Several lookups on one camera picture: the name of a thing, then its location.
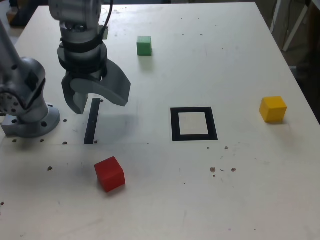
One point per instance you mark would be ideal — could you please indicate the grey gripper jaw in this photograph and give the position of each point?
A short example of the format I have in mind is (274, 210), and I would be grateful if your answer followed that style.
(117, 87)
(68, 95)

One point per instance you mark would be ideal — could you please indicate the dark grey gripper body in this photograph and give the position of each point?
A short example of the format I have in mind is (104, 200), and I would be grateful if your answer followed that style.
(85, 75)

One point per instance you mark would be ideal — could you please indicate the green cube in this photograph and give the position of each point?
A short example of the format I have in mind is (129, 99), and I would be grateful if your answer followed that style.
(144, 46)

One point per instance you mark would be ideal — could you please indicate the red cube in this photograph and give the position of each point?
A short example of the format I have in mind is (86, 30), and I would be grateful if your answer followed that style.
(110, 175)

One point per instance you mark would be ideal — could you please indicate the yellow cube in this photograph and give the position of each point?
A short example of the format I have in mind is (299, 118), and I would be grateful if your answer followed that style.
(272, 110)

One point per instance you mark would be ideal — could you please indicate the black tape square outline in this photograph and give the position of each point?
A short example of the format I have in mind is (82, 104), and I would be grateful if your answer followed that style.
(175, 125)

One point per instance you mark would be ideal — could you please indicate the black tape strip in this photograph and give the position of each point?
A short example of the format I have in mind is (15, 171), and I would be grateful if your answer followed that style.
(92, 122)

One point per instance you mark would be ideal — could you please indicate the small gripper camera box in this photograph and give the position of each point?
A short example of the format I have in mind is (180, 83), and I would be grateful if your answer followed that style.
(106, 33)

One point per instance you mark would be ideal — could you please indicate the white upright post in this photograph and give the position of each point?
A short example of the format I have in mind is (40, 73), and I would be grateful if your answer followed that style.
(275, 17)

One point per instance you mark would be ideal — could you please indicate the white slanted frame leg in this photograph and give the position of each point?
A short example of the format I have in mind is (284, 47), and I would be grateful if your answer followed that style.
(296, 27)

